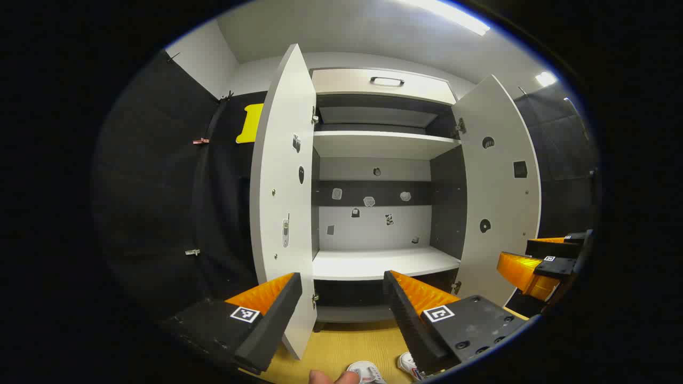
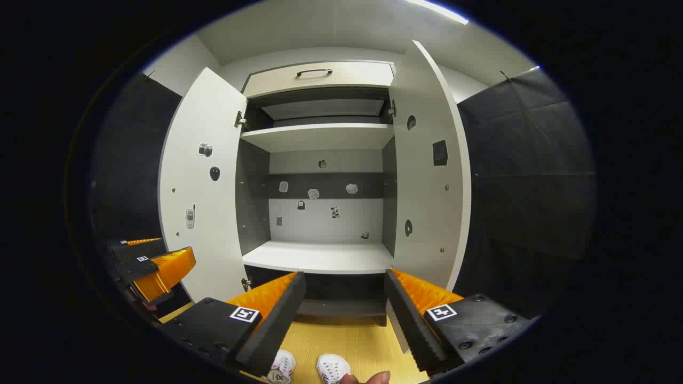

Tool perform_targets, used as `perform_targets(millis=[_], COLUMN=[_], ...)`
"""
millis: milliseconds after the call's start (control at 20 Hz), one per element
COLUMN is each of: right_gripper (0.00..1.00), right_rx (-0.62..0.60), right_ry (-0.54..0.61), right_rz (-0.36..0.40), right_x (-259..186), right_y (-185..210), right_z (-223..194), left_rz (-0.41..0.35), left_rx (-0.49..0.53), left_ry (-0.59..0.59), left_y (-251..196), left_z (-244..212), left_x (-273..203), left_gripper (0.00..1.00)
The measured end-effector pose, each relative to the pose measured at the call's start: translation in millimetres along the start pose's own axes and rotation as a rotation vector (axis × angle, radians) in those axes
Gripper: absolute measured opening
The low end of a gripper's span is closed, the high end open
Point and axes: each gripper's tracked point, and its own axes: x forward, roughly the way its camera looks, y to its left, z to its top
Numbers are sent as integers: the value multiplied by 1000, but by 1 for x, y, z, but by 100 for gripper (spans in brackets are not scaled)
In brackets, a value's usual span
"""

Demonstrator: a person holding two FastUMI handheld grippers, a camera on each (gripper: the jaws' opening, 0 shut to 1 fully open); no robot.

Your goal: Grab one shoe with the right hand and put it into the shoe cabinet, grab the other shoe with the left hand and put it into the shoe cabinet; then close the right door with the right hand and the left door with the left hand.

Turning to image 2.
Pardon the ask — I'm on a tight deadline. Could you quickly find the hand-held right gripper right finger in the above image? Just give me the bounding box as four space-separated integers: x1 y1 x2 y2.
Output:
384 268 534 374

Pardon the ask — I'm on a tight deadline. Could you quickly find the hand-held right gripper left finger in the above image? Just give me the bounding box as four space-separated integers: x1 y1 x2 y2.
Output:
160 271 307 378

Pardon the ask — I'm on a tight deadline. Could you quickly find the white shoe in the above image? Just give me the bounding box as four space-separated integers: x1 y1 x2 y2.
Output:
316 354 352 384
267 349 296 384

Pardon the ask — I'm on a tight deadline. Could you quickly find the white shoe cabinet door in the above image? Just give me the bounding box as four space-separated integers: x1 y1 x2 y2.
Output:
388 40 472 293
158 67 250 303

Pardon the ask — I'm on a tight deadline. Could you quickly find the white shoe cabinet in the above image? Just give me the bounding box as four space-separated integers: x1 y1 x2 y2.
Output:
235 60 398 327

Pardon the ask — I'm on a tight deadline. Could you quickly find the white cabinet shelf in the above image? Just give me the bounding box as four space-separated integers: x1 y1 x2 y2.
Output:
242 240 394 275
240 123 395 154

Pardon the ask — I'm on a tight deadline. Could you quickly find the white cabinet drawer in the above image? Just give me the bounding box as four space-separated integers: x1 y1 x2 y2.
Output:
243 60 396 99

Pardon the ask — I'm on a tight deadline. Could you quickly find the light wooden floor panel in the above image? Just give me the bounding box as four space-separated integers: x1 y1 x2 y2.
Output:
159 301 427 384

